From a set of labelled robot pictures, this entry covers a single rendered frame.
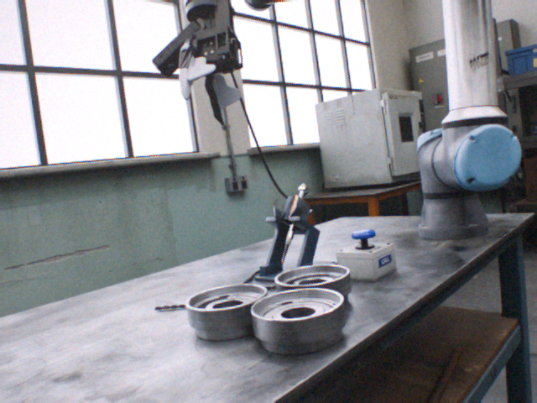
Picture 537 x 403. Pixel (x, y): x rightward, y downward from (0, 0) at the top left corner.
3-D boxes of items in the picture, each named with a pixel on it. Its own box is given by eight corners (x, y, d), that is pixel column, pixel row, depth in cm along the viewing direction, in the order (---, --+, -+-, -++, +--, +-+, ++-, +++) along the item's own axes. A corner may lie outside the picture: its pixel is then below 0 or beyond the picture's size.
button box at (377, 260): (376, 281, 64) (372, 250, 63) (338, 278, 69) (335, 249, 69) (400, 268, 69) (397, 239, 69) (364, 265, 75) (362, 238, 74)
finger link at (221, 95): (246, 120, 77) (232, 72, 73) (216, 126, 79) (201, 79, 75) (249, 115, 80) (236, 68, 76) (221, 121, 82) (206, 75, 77)
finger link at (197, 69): (205, 77, 61) (216, 47, 67) (170, 86, 63) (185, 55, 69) (214, 94, 63) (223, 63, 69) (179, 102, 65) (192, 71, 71)
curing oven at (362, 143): (401, 187, 260) (388, 85, 256) (325, 192, 303) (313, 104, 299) (440, 177, 303) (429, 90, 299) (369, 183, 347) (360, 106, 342)
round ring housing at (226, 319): (279, 332, 49) (274, 299, 49) (191, 350, 47) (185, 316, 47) (263, 306, 59) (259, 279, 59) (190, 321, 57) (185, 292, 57)
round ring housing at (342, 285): (336, 286, 64) (332, 260, 64) (366, 305, 54) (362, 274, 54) (271, 300, 62) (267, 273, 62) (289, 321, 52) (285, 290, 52)
